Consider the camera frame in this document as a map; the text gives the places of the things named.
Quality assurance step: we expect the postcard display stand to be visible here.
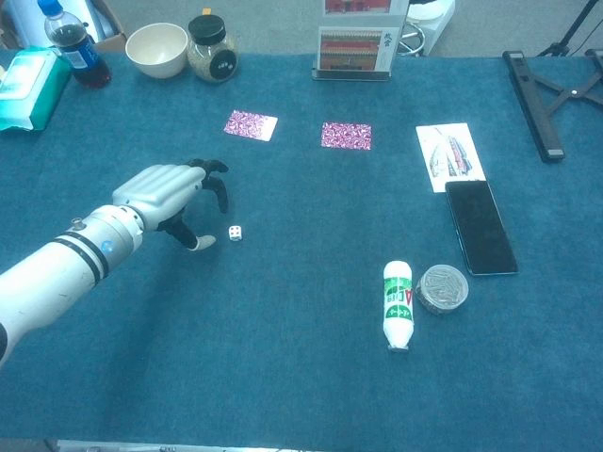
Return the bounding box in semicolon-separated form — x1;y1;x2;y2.
311;0;411;82

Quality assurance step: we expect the cola bottle blue label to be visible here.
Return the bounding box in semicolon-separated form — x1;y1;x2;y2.
37;0;112;89

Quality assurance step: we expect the teal felt table mat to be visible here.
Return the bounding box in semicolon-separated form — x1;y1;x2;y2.
0;50;603;446

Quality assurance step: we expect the black folding stand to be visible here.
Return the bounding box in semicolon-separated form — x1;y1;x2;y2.
501;46;603;164

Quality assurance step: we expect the magenta patterned playing card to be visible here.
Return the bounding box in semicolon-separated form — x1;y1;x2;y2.
320;121;373;152
222;109;279;142

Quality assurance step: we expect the cardboard box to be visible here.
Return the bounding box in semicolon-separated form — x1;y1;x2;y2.
84;0;128;53

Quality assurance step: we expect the white illustrated postcard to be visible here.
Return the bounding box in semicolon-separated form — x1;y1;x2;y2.
415;122;486;194

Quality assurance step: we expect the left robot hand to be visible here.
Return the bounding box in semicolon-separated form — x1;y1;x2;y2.
111;158;231;252

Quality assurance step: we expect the chrome stool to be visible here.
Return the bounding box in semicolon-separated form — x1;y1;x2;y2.
398;13;428;57

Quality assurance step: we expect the cream bowl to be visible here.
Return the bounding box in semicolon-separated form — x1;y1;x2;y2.
124;22;190;79

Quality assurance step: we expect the green wet wipes pack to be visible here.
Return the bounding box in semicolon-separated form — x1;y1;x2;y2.
0;45;73;133

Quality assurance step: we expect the black smartphone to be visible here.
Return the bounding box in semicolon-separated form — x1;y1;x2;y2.
444;180;520;277

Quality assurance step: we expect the round clear clip box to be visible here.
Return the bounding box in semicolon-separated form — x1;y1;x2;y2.
416;264;470;315

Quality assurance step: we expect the glass jar black lid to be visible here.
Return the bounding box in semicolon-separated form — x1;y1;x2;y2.
187;14;238;84

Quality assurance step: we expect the white bottle green label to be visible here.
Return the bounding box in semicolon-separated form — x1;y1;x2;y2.
382;260;416;353

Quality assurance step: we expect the black tripod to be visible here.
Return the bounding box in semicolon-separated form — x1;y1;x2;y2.
536;0;603;57

